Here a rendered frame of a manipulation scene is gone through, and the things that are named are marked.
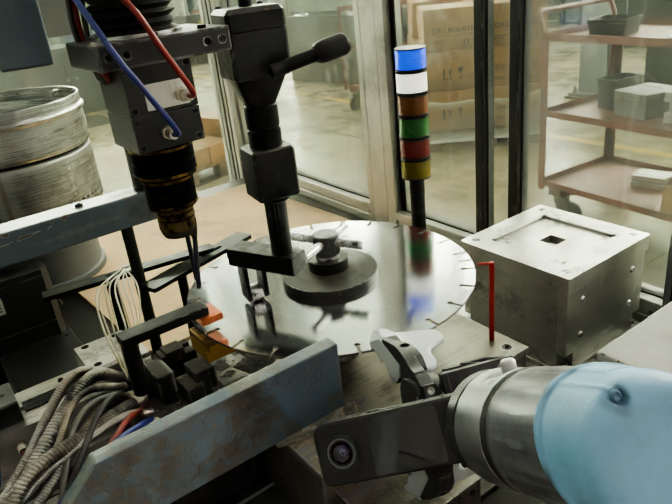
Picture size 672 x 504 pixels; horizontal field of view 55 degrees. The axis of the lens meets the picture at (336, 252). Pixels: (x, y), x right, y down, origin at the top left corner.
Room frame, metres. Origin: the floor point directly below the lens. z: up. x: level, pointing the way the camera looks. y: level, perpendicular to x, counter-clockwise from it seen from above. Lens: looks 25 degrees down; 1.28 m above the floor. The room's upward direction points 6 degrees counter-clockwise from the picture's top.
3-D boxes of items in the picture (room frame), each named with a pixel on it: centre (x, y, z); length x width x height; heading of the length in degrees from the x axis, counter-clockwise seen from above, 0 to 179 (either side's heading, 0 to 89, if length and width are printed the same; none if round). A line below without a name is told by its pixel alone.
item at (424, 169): (0.93, -0.14, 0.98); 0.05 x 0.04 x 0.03; 34
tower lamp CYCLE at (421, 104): (0.93, -0.14, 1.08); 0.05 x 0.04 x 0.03; 34
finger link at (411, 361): (0.44, -0.05, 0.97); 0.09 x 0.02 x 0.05; 15
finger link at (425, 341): (0.49, -0.06, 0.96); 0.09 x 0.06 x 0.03; 15
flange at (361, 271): (0.67, 0.01, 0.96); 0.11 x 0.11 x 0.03
